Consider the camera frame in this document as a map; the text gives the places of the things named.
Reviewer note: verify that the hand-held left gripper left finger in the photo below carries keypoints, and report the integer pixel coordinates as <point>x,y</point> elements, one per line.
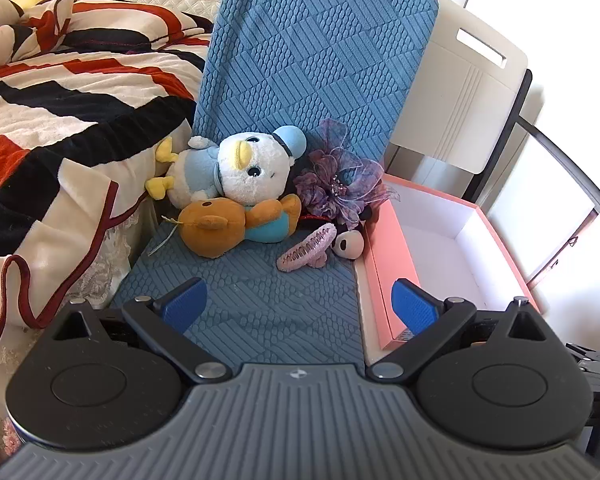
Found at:
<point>185,306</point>

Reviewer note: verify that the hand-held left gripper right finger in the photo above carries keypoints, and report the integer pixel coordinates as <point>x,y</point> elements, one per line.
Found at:
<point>412,311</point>

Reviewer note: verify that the pink box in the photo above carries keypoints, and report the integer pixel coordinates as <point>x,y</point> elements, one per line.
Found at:
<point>460,260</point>

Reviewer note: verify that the brown bear plush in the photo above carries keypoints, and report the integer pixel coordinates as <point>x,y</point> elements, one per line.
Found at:
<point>215,225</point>

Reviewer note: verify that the purple organza bow hair clip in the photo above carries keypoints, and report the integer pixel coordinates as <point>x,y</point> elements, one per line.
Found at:
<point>335,185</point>

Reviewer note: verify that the white blue duck plush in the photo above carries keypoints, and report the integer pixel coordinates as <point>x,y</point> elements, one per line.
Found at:
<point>250,170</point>

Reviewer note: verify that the cream lace bed skirt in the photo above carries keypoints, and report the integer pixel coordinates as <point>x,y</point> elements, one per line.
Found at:
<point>105,280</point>

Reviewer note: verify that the small panda toy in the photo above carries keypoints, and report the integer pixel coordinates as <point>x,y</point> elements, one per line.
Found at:
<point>348,245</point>

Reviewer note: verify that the pink hair claw clip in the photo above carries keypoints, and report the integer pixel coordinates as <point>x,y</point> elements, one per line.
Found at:
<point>305,250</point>

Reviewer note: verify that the black curved metal bar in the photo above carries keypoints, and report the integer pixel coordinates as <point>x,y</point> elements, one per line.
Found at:
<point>570,160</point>

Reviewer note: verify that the red black striped blanket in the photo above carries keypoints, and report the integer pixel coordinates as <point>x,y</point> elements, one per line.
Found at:
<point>55,85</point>

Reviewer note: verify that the blue textured chair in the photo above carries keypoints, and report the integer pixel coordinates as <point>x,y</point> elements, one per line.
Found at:
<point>305,60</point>

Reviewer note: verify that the white chair with black frame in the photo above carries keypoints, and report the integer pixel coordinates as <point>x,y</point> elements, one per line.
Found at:
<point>455,85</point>

